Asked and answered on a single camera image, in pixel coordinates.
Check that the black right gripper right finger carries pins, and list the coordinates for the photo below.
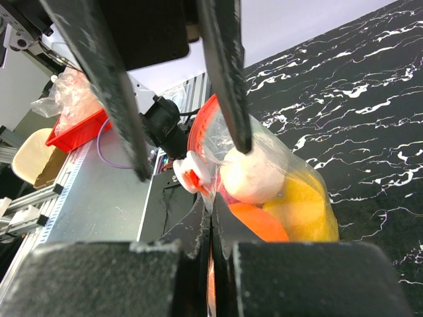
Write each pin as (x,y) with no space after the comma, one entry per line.
(258,278)

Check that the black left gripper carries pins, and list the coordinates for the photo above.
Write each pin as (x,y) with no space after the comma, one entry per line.
(109,37)

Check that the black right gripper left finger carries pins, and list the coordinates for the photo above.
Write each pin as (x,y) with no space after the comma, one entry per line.
(167,277)

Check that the clear zip top bag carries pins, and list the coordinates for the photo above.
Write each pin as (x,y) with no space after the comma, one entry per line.
(208,143)

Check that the pale cream fake food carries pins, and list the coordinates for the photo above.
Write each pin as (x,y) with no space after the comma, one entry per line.
(251,178)

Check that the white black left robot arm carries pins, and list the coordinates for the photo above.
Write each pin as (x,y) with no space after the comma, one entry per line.
(159,122)

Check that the orange fake fruit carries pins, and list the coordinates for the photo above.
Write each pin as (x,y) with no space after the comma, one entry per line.
(259,222)

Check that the yellow fake banana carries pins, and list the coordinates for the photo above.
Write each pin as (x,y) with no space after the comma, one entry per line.
(304,211)

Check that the crumpled clear plastic bags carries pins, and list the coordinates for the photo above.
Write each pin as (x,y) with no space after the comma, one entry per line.
(70,98)

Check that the red plastic bin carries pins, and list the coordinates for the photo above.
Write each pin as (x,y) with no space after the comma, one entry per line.
(79,134)

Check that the beige round stool seat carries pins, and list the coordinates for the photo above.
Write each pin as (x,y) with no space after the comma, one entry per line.
(32,157)

